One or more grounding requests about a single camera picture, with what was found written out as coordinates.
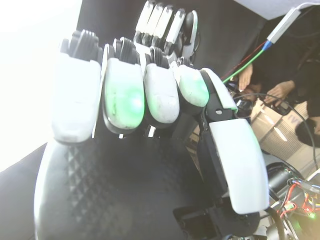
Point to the cardboard box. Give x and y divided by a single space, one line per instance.
275 131

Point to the bystander bare hand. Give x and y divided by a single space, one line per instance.
245 78
280 90

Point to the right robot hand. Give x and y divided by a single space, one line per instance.
120 180

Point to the silver adapter with blue plug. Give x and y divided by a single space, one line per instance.
283 25

